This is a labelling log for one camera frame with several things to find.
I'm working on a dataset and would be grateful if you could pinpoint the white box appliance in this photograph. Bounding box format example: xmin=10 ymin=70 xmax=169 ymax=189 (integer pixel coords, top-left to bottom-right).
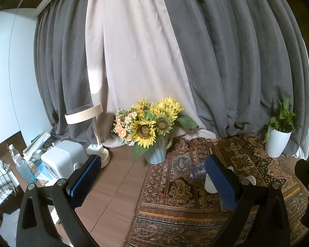
xmin=41 ymin=140 xmax=89 ymax=181

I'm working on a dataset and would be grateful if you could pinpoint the white ribbed cup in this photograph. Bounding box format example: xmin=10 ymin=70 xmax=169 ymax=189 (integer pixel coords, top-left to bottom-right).
xmin=204 ymin=166 xmax=256 ymax=194

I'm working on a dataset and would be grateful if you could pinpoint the stack of books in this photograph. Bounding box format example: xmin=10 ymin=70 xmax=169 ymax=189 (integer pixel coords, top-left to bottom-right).
xmin=22 ymin=130 xmax=52 ymax=160

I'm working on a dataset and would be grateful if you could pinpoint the beige ring desk lamp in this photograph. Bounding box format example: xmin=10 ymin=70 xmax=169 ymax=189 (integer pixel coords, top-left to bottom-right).
xmin=64 ymin=103 xmax=112 ymax=167

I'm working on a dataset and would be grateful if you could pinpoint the pale blue ribbed vase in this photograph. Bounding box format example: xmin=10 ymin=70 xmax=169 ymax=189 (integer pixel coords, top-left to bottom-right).
xmin=143 ymin=136 xmax=174 ymax=164

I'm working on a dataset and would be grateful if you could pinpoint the clear bottle with blue liquid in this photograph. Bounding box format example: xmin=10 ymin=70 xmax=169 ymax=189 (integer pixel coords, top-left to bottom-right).
xmin=7 ymin=144 xmax=37 ymax=184

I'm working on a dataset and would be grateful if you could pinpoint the white plug adapter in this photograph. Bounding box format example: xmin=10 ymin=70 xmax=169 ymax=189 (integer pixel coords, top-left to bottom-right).
xmin=86 ymin=143 xmax=104 ymax=155

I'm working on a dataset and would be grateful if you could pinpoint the white plant pot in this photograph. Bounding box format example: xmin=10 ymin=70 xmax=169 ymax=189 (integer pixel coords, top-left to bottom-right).
xmin=265 ymin=127 xmax=293 ymax=158

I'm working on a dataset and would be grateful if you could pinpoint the beige curtain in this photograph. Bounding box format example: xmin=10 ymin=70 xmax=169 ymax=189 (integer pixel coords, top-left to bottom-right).
xmin=86 ymin=0 xmax=217 ymax=149

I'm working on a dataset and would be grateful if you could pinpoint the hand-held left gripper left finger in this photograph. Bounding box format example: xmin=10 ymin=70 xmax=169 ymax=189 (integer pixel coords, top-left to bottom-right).
xmin=16 ymin=154 xmax=102 ymax=247

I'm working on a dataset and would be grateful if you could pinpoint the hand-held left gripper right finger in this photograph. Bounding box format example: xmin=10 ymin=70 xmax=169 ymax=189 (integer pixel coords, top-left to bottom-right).
xmin=204 ymin=155 xmax=292 ymax=247

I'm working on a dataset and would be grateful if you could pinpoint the patterned paisley table cloth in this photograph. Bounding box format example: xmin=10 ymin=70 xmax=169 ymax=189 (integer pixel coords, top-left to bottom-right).
xmin=124 ymin=136 xmax=309 ymax=247

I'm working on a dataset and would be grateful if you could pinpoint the white panel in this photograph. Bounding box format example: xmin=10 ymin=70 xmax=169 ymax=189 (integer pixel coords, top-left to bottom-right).
xmin=0 ymin=9 xmax=52 ymax=145

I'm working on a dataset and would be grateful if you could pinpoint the blue packet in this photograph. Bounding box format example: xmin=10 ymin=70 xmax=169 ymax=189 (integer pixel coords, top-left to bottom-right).
xmin=34 ymin=160 xmax=55 ymax=184

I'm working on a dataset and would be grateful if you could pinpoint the grey curtain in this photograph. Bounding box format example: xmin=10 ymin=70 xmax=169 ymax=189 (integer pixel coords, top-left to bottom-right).
xmin=157 ymin=0 xmax=309 ymax=158
xmin=33 ymin=0 xmax=109 ymax=148

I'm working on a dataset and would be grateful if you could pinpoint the sunflower bouquet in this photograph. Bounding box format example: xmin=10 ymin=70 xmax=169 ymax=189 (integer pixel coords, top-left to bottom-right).
xmin=112 ymin=97 xmax=199 ymax=161

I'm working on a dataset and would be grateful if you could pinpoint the green potted plant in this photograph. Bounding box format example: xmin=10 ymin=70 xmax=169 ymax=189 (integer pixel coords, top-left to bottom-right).
xmin=263 ymin=96 xmax=302 ymax=144

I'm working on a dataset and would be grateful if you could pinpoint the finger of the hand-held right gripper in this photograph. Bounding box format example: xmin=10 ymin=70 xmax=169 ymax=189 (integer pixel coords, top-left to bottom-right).
xmin=295 ymin=159 xmax=309 ymax=229

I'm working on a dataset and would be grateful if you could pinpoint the clear plastic bottle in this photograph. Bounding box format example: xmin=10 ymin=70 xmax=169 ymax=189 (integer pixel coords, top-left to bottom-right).
xmin=188 ymin=163 xmax=207 ymax=184

